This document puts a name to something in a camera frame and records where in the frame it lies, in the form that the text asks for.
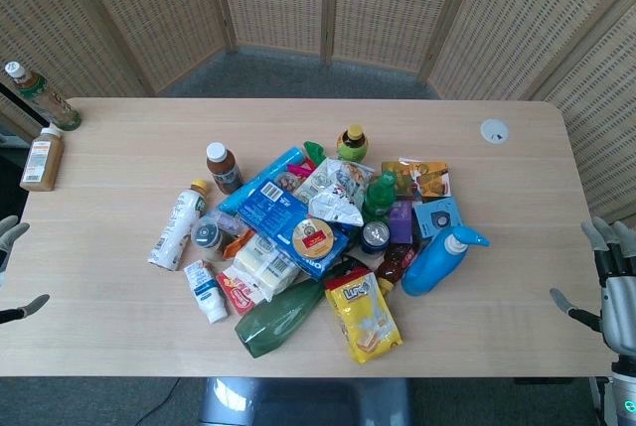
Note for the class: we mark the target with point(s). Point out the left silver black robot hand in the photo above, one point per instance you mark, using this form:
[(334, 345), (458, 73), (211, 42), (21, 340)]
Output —
[(11, 235)]

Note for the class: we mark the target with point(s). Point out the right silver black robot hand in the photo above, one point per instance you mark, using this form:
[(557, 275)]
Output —
[(616, 292)]

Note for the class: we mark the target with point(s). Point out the white milk tea bottle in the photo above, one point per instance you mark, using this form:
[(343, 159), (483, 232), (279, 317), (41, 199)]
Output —
[(176, 227)]

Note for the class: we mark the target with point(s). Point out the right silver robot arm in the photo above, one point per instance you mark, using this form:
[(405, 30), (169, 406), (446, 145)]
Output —
[(623, 391)]

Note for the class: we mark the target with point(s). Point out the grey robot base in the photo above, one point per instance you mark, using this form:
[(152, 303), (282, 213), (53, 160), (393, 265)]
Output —
[(303, 401)]

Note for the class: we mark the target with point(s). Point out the brown juice bottle orange label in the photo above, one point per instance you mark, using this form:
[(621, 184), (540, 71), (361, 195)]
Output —
[(44, 158)]

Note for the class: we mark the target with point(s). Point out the tea bottle green label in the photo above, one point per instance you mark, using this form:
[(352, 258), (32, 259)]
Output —
[(45, 98)]

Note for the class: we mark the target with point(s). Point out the blue dolphin pump bottle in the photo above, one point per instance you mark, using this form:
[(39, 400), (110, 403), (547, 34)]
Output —
[(437, 262)]

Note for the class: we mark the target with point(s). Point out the brown drink bottle white cap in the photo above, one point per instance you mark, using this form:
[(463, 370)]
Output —
[(223, 170)]

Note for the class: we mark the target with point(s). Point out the dark red sauce bottle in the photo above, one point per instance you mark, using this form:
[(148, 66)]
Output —
[(395, 262)]

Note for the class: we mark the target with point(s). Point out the green soda bottle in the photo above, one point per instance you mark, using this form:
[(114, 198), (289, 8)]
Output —
[(378, 197)]

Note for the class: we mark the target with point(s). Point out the green label bottle yellow cap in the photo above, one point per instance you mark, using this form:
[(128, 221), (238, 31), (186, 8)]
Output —
[(353, 145)]

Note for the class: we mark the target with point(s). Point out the black side furniture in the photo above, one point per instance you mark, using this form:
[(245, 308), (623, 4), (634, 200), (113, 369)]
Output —
[(10, 148)]

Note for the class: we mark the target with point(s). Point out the light blue small box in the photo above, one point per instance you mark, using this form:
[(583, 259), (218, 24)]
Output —
[(437, 217)]

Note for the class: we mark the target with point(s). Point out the clear jar grey lid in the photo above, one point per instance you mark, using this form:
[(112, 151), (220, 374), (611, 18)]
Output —
[(206, 237)]

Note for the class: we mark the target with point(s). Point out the white blue squeeze tube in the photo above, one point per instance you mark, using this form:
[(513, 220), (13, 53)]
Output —
[(206, 292)]

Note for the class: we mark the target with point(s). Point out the purple small packet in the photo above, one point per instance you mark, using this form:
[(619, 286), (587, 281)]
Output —
[(228, 221)]

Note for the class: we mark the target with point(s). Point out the orange small packet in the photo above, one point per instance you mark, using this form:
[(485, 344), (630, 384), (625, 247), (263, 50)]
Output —
[(235, 248)]

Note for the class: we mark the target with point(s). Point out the purple box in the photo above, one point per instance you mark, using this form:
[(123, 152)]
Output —
[(401, 220)]

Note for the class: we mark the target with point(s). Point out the gold orange snack packet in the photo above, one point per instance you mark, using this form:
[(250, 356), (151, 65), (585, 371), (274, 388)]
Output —
[(420, 179)]

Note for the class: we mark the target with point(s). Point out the red white snack packet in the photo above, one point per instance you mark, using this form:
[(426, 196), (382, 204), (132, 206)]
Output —
[(241, 293)]

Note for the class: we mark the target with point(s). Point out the dark blue drink can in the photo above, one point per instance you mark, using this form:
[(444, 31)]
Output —
[(375, 237)]

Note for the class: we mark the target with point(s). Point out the light blue roll package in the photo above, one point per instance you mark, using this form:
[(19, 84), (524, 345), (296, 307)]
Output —
[(258, 180)]

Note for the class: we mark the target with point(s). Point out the white cheese pack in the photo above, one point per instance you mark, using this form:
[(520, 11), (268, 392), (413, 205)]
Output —
[(263, 267)]

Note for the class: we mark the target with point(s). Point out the yellow wafer bag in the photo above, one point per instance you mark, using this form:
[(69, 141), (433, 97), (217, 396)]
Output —
[(363, 317)]

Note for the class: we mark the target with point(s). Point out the blue cookie box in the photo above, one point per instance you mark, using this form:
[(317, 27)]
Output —
[(278, 222)]

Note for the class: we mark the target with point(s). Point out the pink small packet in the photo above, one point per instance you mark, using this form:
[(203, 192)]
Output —
[(298, 168)]

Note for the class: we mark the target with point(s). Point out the white crumpled snack bag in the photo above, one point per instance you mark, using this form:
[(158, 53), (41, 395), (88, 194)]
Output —
[(335, 197)]

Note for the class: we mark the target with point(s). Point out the round gold red tin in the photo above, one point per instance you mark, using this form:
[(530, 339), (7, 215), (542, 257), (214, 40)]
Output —
[(313, 241)]

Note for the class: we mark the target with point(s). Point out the green plastic wrapper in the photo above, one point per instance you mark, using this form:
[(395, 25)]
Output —
[(315, 149)]

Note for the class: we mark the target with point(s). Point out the woven folding screen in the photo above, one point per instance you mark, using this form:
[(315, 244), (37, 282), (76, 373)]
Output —
[(318, 4)]

